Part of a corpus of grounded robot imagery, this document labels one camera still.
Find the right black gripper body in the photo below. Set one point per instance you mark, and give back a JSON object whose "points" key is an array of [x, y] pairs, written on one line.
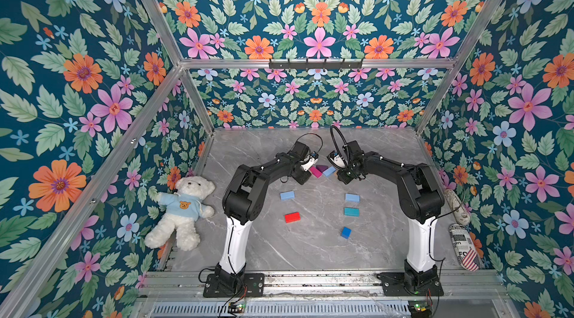
{"points": [[346, 174]]}

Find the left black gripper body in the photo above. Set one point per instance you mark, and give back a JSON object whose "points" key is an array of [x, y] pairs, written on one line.
{"points": [[300, 177]]}

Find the magenta rectangular block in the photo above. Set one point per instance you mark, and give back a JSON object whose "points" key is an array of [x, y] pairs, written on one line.
{"points": [[317, 173]]}

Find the light blue block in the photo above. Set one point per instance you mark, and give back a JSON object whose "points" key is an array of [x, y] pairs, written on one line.
{"points": [[352, 198], [328, 172], [287, 195]]}

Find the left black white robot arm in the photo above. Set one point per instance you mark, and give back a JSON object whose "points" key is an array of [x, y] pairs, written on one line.
{"points": [[244, 200]]}

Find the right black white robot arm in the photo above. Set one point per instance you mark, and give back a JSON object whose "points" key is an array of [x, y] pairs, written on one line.
{"points": [[418, 192]]}

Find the teal rectangular block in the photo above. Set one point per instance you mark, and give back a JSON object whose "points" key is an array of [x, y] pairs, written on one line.
{"points": [[351, 212]]}

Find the red rectangular block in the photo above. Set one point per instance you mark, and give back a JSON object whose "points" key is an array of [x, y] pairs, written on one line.
{"points": [[292, 217]]}

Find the blue square block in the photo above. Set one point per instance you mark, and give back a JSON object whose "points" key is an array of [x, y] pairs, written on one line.
{"points": [[346, 233]]}

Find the white teddy bear blue shirt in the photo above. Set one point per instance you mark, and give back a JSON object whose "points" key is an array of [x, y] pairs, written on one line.
{"points": [[183, 209]]}

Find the printed drink can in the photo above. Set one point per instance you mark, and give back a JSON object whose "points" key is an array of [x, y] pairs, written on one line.
{"points": [[464, 248]]}

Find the black hook rail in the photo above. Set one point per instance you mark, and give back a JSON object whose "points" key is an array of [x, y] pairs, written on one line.
{"points": [[305, 64]]}

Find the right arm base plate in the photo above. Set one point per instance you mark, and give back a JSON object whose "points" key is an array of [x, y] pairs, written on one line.
{"points": [[408, 284]]}

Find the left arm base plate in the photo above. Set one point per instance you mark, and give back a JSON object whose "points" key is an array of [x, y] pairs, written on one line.
{"points": [[249, 285]]}

